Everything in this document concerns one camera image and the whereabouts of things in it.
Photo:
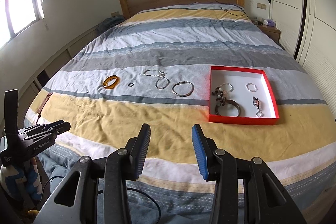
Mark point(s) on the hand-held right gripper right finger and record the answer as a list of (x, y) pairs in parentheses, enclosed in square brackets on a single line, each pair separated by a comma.
[(200, 153)]

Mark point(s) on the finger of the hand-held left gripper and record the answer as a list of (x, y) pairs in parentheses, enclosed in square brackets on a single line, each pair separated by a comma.
[(57, 130), (39, 129)]

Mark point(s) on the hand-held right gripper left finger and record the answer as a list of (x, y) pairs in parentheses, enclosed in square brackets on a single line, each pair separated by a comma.
[(140, 150)]

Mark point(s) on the red cardboard box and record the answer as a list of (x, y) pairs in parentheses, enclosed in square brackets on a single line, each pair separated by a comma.
[(241, 120)]

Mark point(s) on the dark amber bangle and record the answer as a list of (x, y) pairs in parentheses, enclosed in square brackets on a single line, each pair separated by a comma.
[(237, 108)]

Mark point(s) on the silver pendant brooch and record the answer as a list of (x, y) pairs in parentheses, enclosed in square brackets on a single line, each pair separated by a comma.
[(256, 102)]

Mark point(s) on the silver bangle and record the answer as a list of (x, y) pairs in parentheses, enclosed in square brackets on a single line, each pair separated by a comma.
[(173, 91)]

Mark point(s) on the light amber bangle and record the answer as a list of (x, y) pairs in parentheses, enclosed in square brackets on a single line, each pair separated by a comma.
[(110, 87)]

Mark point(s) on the blue folded cloth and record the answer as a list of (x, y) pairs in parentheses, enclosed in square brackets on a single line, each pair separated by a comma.
[(109, 24)]

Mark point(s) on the window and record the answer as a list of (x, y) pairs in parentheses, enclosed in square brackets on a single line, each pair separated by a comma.
[(21, 8)]

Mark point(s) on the wooden nightstand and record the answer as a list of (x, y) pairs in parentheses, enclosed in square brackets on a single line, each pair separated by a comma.
[(271, 32)]

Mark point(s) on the purple tissue box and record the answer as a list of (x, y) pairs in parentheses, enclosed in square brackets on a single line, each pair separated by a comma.
[(269, 22)]

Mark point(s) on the white low wall cabinet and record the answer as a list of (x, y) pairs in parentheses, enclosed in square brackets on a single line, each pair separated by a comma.
[(52, 56)]

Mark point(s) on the wall socket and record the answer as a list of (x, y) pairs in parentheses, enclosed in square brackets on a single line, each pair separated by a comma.
[(261, 5), (115, 13)]

